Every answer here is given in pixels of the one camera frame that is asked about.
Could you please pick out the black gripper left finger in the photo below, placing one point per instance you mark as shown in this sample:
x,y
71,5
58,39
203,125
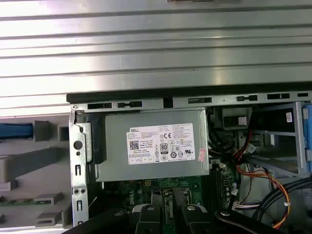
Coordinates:
x,y
146,219

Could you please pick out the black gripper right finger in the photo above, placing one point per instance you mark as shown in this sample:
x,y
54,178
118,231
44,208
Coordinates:
x,y
195,219

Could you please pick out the green motherboard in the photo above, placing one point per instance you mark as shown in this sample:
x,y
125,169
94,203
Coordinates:
x,y
192,185

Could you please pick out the grey power supply unit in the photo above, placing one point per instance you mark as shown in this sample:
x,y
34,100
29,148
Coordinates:
x,y
117,156

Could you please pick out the black PC case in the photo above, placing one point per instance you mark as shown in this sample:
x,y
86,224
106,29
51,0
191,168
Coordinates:
x,y
122,97

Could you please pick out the green RAM stick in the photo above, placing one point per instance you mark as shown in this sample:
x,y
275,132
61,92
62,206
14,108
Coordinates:
x,y
14,202

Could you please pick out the grey parts rack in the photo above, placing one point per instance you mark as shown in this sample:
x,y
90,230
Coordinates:
x,y
24,161

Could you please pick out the silver drive cage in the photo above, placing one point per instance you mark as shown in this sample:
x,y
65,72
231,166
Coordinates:
x,y
298,126

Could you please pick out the blue drive latch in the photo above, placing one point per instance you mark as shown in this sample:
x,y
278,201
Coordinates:
x,y
307,136

